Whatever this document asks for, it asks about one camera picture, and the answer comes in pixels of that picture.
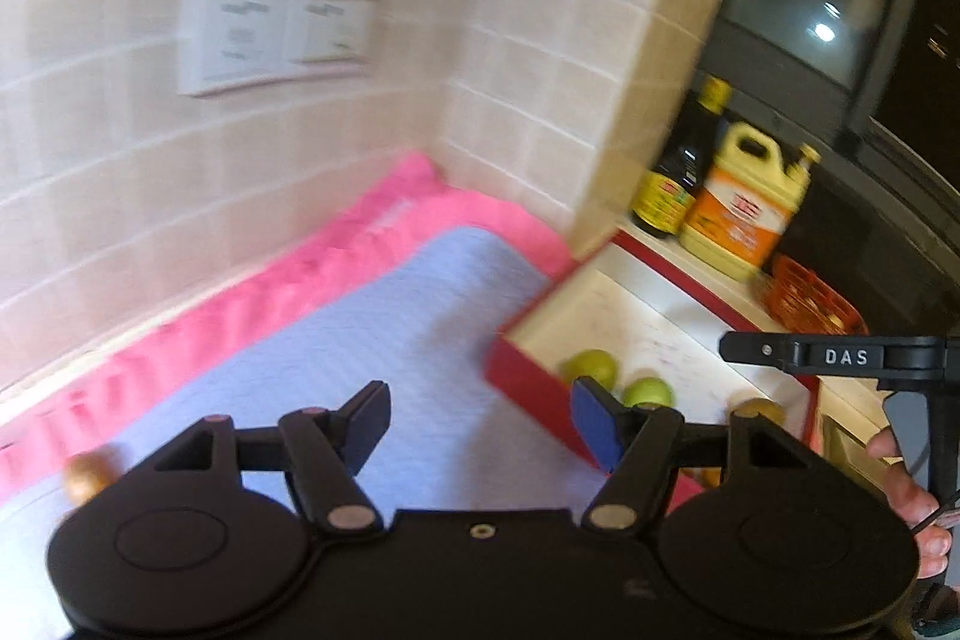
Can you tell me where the person's right hand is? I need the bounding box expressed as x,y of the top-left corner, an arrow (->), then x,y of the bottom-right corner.
866,428 -> 955,581

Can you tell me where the pink blanket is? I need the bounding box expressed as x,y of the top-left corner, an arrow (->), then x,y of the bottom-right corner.
0,151 -> 706,515

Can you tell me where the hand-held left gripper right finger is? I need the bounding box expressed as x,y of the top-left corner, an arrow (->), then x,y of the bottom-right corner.
570,377 -> 827,534

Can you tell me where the large brown kiwi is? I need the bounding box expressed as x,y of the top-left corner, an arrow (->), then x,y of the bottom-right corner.
62,449 -> 125,504

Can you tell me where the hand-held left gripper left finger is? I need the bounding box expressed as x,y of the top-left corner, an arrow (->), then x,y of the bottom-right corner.
154,381 -> 392,534

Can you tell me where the yellow-green fruit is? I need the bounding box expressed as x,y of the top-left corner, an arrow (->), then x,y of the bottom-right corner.
735,396 -> 788,432

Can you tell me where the red-rimmed white tray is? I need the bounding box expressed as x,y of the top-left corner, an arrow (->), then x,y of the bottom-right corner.
484,227 -> 826,483

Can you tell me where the yellow plastic jug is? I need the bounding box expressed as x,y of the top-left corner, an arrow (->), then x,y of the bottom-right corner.
679,122 -> 823,281

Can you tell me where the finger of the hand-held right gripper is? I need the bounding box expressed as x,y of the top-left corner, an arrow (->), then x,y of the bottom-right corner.
718,331 -> 802,380

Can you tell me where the white wall socket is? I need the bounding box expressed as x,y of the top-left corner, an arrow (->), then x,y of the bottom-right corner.
287,0 -> 377,80
178,0 -> 292,98

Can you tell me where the orange plastic basket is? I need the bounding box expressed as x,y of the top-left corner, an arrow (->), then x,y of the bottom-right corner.
765,254 -> 872,338

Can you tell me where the dark soy sauce bottle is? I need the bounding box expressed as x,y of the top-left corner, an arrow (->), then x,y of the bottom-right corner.
630,76 -> 733,240

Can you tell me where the green apple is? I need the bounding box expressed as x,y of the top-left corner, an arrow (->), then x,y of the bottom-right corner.
561,349 -> 620,392
622,376 -> 674,410

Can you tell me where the blue quilted mat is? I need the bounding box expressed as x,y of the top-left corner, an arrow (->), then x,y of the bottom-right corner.
0,226 -> 623,640

